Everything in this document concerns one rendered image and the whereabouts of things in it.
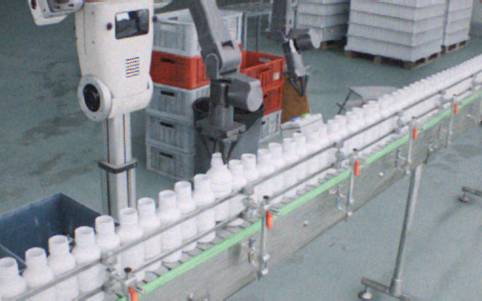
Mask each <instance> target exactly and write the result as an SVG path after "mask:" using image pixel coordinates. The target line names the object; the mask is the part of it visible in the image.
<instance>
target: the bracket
mask: <svg viewBox="0 0 482 301"><path fill-rule="evenodd" d="M476 76H477V73H472V77H471V78H473V80H472V81H471V84H472V86H471V87H470V90H469V91H472V92H474V90H475V87H474V86H473V85H479V86H481V88H482V83H478V82H477V81H475V79H476ZM439 94H440V95H442V97H440V98H439V101H441V102H440V104H437V106H438V110H443V109H444V105H442V102H448V103H451V106H452V107H451V112H450V117H449V126H448V130H442V129H441V128H442V124H443V123H442V121H441V122H440V123H441V125H440V129H441V131H443V132H445V133H446V136H447V137H446V140H445V139H442V138H441V134H442V133H441V131H440V132H439V135H438V138H439V139H440V140H442V141H444V149H447V148H448V147H449V145H450V144H451V135H452V132H451V128H452V120H453V115H454V114H456V112H457V108H458V107H459V106H461V107H463V106H464V104H463V103H459V102H457V99H456V95H457V94H453V95H452V100H447V99H445V97H443V96H444V95H445V94H446V90H443V89H441V90H440V93H439ZM473 105H474V102H472V110H474V111H476V114H477V115H476V118H474V117H472V110H471V112H470V118H471V119H475V123H476V124H475V125H476V126H478V124H479V123H480V122H481V119H480V116H481V114H482V90H481V94H480V102H479V107H478V110H475V109H474V108H473ZM396 112H397V114H396V117H399V119H398V120H396V126H398V127H395V128H394V133H393V134H397V135H399V134H401V133H402V129H401V128H400V127H401V126H406V127H409V130H410V135H409V141H408V146H407V152H406V158H404V157H401V156H400V152H401V148H400V149H398V153H397V156H399V158H401V159H404V169H401V168H399V167H398V163H399V158H397V159H396V164H395V166H396V167H397V168H398V169H399V170H401V171H403V172H402V174H403V179H404V180H406V179H407V176H408V175H409V174H410V171H409V168H410V164H411V163H412V160H411V159H410V157H411V152H412V140H413V139H414V140H415V139H416V134H417V132H418V130H423V129H424V128H423V127H419V126H416V124H417V122H415V118H416V117H415V116H412V121H411V122H410V124H409V123H405V122H403V120H400V118H401V117H403V116H404V111H403V110H397V111H396ZM333 143H334V147H333V148H336V149H337V151H335V152H334V157H335V158H336V160H334V161H332V169H334V170H339V169H341V168H342V162H341V161H338V160H339V159H341V158H346V159H349V164H350V165H351V171H350V179H349V186H348V194H347V197H345V196H342V195H341V189H342V184H340V185H339V186H338V190H337V194H339V196H340V197H341V198H344V199H346V200H345V204H346V208H345V209H343V208H340V206H339V203H340V197H338V198H336V205H335V206H337V207H338V209H340V210H342V211H344V212H343V216H344V221H345V222H349V221H350V217H351V216H352V204H353V203H354V198H352V192H353V184H354V176H355V175H358V173H359V166H360V164H364V165H367V164H368V161H365V160H362V159H358V158H359V154H358V153H357V149H352V154H351V155H347V154H344V152H343V151H341V150H340V149H344V144H345V142H343V141H339V140H336V141H334V142H333ZM241 189H242V193H241V194H242V195H245V196H247V198H245V199H244V200H243V206H244V207H246V208H245V209H244V210H242V211H240V213H241V218H240V219H242V220H244V221H247V222H248V221H249V220H251V219H253V211H251V210H249V209H250V208H252V207H254V208H257V209H259V216H262V224H261V239H260V251H256V250H255V247H254V246H255V236H254V237H252V238H251V243H250V249H252V250H253V251H252V252H251V253H250V261H249V262H251V264H252V265H253V266H254V267H256V268H258V269H259V270H257V271H256V275H257V277H258V281H264V278H265V276H267V275H268V274H269V270H268V261H269V260H270V256H269V255H268V254H267V253H266V250H267V236H268V228H269V229H271V228H272V222H273V217H274V216H278V217H280V216H281V212H279V211H275V210H273V209H272V203H271V202H270V197H269V196H268V195H264V196H263V204H261V205H260V204H257V203H255V202H254V199H252V198H250V196H251V195H253V194H254V190H255V186H252V185H249V184H247V185H245V186H243V187H241ZM62 235H64V236H66V237H67V238H68V241H69V248H72V247H73V246H75V245H76V242H75V238H71V237H70V233H69V232H68V231H62ZM254 253H257V254H259V256H258V257H257V260H258V262H259V266H258V265H256V264H254V261H253V260H254ZM100 256H101V257H102V263H101V264H102V265H104V266H105V267H107V268H108V269H105V277H106V278H108V279H109V281H107V282H105V283H103V285H105V290H104V292H105V293H107V294H108V295H109V296H112V295H113V294H115V293H117V292H118V291H119V283H118V282H116V281H114V279H116V280H117V281H119V282H120V291H122V292H123V293H125V294H126V301H138V293H140V294H142V295H145V293H146V290H144V289H143V288H142V287H140V286H138V277H137V276H136V275H134V274H132V267H125V268H124V269H123V272H124V276H125V277H122V276H121V275H119V274H118V270H117V269H115V268H114V267H112V266H113V265H115V264H117V263H118V258H117V254H115V253H113V252H111V251H108V252H105V253H103V254H100Z"/></svg>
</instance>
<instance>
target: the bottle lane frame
mask: <svg viewBox="0 0 482 301"><path fill-rule="evenodd" d="M480 94H481V90H480V91H479V92H478V93H476V94H475V95H474V96H470V97H469V98H467V99H466V100H464V101H463V102H461V103H463V104H464V106H463V107H461V106H459V107H458V108H457V112H456V114H454V115H453V120H452V128H451V132H452V135H451V141H453V140H455V139H457V138H458V137H459V136H460V135H462V134H463V133H465V131H466V130H468V129H470V128H471V127H473V126H475V124H476V123H475V119H471V118H470V112H471V110H472V102H474V105H473V108H474V109H475V110H478V107H479V102H480ZM450 112H451V109H449V110H447V111H445V112H444V113H442V114H440V115H439V116H435V117H434V118H433V119H432V120H431V121H429V122H428V123H426V124H424V125H423V126H422V127H423V128H424V129H423V130H418V132H417V134H416V139H415V140H414V139H413V140H412V152H411V157H410V159H411V160H412V163H411V164H410V168H409V171H410V172H411V171H413V170H415V168H416V167H418V166H419V165H421V164H422V163H424V162H425V161H426V158H427V154H428V148H429V146H430V143H433V141H434V140H437V149H436V153H438V152H439V151H441V150H442V149H443V148H444V141H442V140H440V139H439V138H438V135H439V132H440V131H441V129H442V130H448V126H449V117H450ZM476 115H477V114H476V111H474V110H472V117H474V118H476ZM480 119H481V120H482V114H481V116H480ZM441 121H442V123H443V124H442V128H441V129H440V125H441V123H440V122H441ZM441 133H442V134H441V138H442V139H445V140H446V137H447V136H446V133H445V132H443V131H441ZM409 135H410V134H409V133H408V134H406V135H403V137H402V138H400V139H398V140H397V141H395V142H393V143H391V144H390V145H389V146H387V147H386V148H384V149H382V150H381V151H378V152H377V153H373V154H372V155H371V156H368V158H366V159H364V160H365V161H368V164H367V165H364V164H360V166H359V173H358V175H355V176H354V184H353V192H352V198H354V203H353V204H352V212H355V211H357V210H358V209H360V208H361V207H362V206H364V205H365V204H367V203H368V202H370V201H371V200H372V199H373V198H374V197H375V196H376V195H378V194H379V193H381V192H382V191H384V190H386V189H389V188H390V187H391V186H392V185H393V184H395V183H396V182H398V181H399V180H401V179H402V178H403V174H402V172H403V171H401V170H399V169H398V168H397V167H396V166H395V164H396V159H397V158H399V156H397V153H398V149H400V148H401V152H400V156H401V157H404V158H406V152H407V146H408V141H409ZM398 167H399V168H401V169H404V159H401V158H399V163H398ZM350 171H351V168H349V169H348V170H345V171H343V172H342V173H340V172H339V174H338V175H336V176H334V177H333V178H332V179H331V180H328V182H326V183H324V184H321V186H319V187H317V188H314V190H312V191H307V193H306V194H304V195H303V196H300V197H299V198H297V199H296V200H292V202H290V203H289V204H288V205H285V204H284V205H285V206H284V207H283V208H281V209H280V210H279V209H277V211H279V212H281V216H280V217H278V216H274V217H273V222H272V228H271V229H269V228H268V236H267V250H266V253H267V254H268V255H269V256H270V260H269V261H268V270H269V271H270V270H271V269H273V268H274V267H276V266H277V265H279V264H280V263H281V262H283V261H284V260H286V259H287V258H289V257H290V256H292V255H293V254H294V253H296V252H298V251H301V250H302V249H304V248H305V247H307V246H308V245H309V244H310V243H311V242H313V241H314V240H316V239H317V238H318V237H319V236H321V235H322V234H323V233H325V232H326V231H328V230H330V229H331V228H333V227H334V226H335V225H337V224H338V223H340V222H341V221H343V220H344V216H343V212H344V211H342V210H340V209H338V207H337V206H335V205H336V198H338V197H340V196H339V194H337V190H338V186H339V185H340V184H342V189H341V195H342V196H345V197H347V194H348V186H349V179H350ZM345 200H346V199H344V198H341V197H340V203H339V206H340V208H343V209H345V208H346V204H345ZM261 224H262V219H261V218H260V221H258V222H255V223H251V225H250V226H248V227H246V228H242V230H241V231H239V232H238V233H233V234H232V236H231V237H229V238H227V239H222V238H221V239H222V242H221V243H219V244H218V245H213V247H212V248H211V249H209V250H207V251H204V250H202V252H201V253H199V254H198V255H196V256H191V260H189V261H187V262H186V263H180V262H179V263H180V266H177V267H175V268H173V269H169V268H168V269H169V270H170V271H168V272H167V273H165V274H163V275H161V276H158V275H156V278H154V280H152V281H150V282H149V283H146V282H144V281H143V282H144V286H142V288H143V289H144V290H146V293H145V295H142V294H140V293H138V301H190V300H192V299H193V298H194V297H195V296H197V295H198V294H200V293H201V292H203V291H207V292H209V293H210V294H211V301H225V300H227V299H228V298H230V297H231V296H233V295H235V294H236V293H238V292H239V291H241V290H242V289H244V288H245V287H247V286H248V285H249V284H250V283H252V282H253V281H254V280H256V279H258V277H257V275H256V271H257V270H259V269H258V268H256V267H254V266H253V265H252V264H251V262H249V261H250V253H251V252H252V251H253V250H252V249H250V243H251V238H252V237H254V236H255V246H254V247H255V250H256V251H260V239H261Z"/></svg>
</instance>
